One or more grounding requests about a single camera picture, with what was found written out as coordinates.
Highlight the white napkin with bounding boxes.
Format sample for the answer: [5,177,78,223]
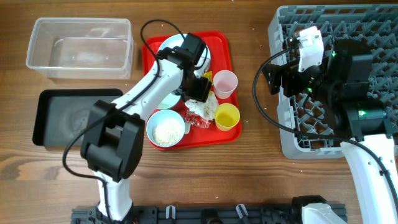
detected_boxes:
[185,91,219,120]

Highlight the white rice pile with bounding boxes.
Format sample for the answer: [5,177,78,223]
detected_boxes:
[152,119,183,147]

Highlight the red snack wrapper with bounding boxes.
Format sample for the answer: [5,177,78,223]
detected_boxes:
[183,111,214,129]

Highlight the light blue bowl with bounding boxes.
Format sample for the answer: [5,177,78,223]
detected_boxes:
[146,110,185,147]

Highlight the clear plastic waste bin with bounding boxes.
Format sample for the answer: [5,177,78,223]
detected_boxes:
[25,17,134,80]

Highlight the yellow foil wrapper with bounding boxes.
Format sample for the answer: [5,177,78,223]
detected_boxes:
[202,71,213,84]

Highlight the light blue plate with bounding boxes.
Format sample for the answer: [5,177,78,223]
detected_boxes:
[159,34,211,78]

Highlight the white plastic spoon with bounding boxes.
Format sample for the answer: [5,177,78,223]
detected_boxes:
[184,121,191,134]

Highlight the red serving tray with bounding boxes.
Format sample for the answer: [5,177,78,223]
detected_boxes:
[142,31,242,151]

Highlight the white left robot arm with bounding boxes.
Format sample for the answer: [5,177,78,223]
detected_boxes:
[80,33,211,223]

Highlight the mint green bowl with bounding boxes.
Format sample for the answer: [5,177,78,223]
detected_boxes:
[157,93,180,110]

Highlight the yellow plastic cup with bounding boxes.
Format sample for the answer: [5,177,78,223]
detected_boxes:
[215,103,241,131]

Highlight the black waste tray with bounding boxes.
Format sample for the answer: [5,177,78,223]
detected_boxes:
[32,88,123,147]

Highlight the grey dishwasher rack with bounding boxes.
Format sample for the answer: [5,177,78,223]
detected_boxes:
[267,4,398,160]

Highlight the pink plastic cup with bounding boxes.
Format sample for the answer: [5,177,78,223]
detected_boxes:
[213,70,238,99]

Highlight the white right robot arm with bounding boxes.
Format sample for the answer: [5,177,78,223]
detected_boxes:
[254,39,397,223]

